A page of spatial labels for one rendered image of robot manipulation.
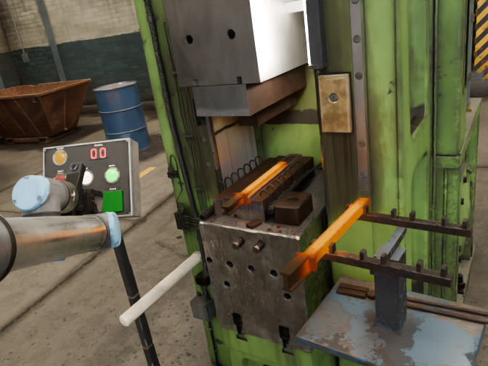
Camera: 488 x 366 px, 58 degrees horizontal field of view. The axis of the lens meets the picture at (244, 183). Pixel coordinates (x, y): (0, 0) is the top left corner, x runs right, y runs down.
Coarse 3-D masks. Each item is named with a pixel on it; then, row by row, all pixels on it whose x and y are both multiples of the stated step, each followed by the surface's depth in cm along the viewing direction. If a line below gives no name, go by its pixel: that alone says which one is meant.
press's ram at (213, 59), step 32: (192, 0) 124; (224, 0) 119; (256, 0) 118; (288, 0) 134; (192, 32) 128; (224, 32) 123; (256, 32) 120; (288, 32) 136; (192, 64) 133; (224, 64) 127; (256, 64) 122; (288, 64) 137
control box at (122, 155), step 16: (80, 144) 159; (96, 144) 158; (112, 144) 157; (128, 144) 156; (48, 160) 160; (80, 160) 158; (96, 160) 157; (112, 160) 156; (128, 160) 155; (48, 176) 159; (96, 176) 156; (128, 176) 154; (128, 192) 154; (128, 208) 153
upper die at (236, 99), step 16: (272, 80) 139; (288, 80) 149; (304, 80) 160; (208, 96) 134; (224, 96) 131; (240, 96) 129; (256, 96) 132; (272, 96) 140; (208, 112) 137; (224, 112) 134; (240, 112) 131; (256, 112) 133
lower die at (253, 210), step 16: (272, 160) 175; (304, 160) 169; (256, 176) 161; (272, 176) 156; (288, 176) 156; (224, 192) 154; (256, 192) 146; (272, 192) 145; (240, 208) 146; (256, 208) 142
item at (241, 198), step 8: (272, 168) 161; (280, 168) 162; (264, 176) 155; (256, 184) 149; (240, 192) 144; (248, 192) 144; (232, 200) 138; (240, 200) 142; (224, 208) 135; (232, 208) 138
